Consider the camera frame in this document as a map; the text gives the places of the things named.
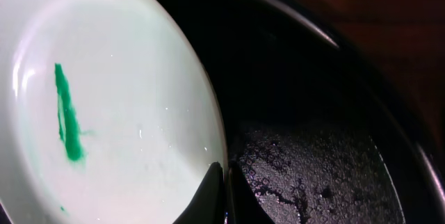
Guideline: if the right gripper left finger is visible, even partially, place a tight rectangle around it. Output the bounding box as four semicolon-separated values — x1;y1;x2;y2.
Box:
174;162;225;224

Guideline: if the mint green plate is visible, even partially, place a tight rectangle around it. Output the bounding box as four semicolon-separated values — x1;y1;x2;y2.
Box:
1;0;227;223

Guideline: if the round black tray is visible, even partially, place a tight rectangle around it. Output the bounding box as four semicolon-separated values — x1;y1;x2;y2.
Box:
158;0;444;223

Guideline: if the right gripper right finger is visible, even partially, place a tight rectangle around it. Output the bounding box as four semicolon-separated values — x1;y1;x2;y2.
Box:
227;161;274;224

